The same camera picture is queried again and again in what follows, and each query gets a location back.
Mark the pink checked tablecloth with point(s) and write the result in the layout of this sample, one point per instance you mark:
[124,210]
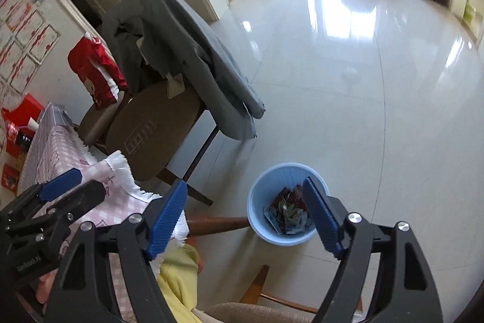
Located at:
[56,152]

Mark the small red packet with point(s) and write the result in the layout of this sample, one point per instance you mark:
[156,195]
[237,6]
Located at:
[9,177]

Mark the wooden armchair with beige cushion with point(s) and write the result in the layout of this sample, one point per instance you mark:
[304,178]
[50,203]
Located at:
[219,224]

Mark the grey jacket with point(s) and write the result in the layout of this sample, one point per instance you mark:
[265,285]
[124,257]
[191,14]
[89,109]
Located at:
[189,54]

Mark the large red cardboard box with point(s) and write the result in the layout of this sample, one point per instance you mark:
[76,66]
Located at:
[22,107]

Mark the grey-brown chair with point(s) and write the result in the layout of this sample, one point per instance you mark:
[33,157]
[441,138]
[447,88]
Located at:
[98,122]

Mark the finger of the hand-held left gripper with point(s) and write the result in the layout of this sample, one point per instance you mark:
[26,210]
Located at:
[81,198]
[60,185]

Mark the row of wall certificates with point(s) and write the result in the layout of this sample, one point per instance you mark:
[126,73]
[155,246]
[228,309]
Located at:
[30,31]

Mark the pile of snack wrappers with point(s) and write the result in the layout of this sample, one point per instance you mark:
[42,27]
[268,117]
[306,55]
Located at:
[289,213]

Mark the red garment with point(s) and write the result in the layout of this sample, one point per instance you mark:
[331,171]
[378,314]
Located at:
[94,62]

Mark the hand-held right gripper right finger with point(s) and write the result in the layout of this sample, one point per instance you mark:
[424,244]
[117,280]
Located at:
[321,221]

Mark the brown round-seat chair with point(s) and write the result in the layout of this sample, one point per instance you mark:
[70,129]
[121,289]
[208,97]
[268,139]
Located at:
[151,133]

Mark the person's yellow clothing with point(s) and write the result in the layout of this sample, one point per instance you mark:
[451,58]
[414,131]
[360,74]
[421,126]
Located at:
[181,281]

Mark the green bag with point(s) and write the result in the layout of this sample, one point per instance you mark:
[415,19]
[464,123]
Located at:
[469,12]

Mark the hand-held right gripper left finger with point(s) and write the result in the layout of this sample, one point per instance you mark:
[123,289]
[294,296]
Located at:
[166,221]

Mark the blue plastic waste bin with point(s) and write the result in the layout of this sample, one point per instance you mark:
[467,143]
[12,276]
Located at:
[257,217]

